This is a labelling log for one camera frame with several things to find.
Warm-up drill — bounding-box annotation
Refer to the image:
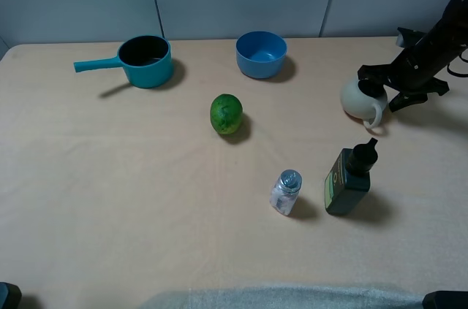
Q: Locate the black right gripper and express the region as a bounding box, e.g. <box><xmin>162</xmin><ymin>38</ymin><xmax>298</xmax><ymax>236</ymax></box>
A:
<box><xmin>358</xmin><ymin>23</ymin><xmax>461</xmax><ymax>112</ymax></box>

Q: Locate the white ceramic teapot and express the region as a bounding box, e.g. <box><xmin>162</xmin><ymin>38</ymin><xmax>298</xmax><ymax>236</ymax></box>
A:
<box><xmin>340</xmin><ymin>79</ymin><xmax>388</xmax><ymax>129</ymax></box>

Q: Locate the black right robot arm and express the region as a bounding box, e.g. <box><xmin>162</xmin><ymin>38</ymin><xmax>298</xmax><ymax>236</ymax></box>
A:
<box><xmin>358</xmin><ymin>0</ymin><xmax>467</xmax><ymax>112</ymax></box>

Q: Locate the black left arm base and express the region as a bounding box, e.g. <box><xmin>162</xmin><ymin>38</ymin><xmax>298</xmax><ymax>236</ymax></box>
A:
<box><xmin>0</xmin><ymin>282</ymin><xmax>22</xmax><ymax>309</ymax></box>

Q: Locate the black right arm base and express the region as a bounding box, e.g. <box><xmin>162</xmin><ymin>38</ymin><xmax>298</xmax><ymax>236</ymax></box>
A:
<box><xmin>422</xmin><ymin>291</ymin><xmax>468</xmax><ymax>309</ymax></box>

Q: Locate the dark green dropper bottle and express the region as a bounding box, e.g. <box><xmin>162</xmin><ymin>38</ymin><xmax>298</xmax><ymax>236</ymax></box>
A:
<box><xmin>324</xmin><ymin>138</ymin><xmax>378</xmax><ymax>216</ymax></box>

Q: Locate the blue plastic bowl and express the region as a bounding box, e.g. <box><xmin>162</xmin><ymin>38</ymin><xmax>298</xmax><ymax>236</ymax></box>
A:
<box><xmin>235</xmin><ymin>31</ymin><xmax>287</xmax><ymax>80</ymax></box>

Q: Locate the small clear glass bottle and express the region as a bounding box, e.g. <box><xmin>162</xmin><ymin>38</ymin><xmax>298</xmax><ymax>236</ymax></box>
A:
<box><xmin>269</xmin><ymin>169</ymin><xmax>302</xmax><ymax>216</ymax></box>

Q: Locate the green lime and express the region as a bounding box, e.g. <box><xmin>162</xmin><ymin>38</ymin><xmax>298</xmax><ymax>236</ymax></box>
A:
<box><xmin>210</xmin><ymin>94</ymin><xmax>243</xmax><ymax>135</ymax></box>

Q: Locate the grey cloth at table edge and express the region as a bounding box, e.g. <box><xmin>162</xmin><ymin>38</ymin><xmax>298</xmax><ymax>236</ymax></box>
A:
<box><xmin>141</xmin><ymin>286</ymin><xmax>423</xmax><ymax>308</ymax></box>

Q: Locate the teal saucepan with handle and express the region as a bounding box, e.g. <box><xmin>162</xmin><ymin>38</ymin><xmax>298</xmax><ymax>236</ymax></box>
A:
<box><xmin>74</xmin><ymin>35</ymin><xmax>173</xmax><ymax>88</ymax></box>

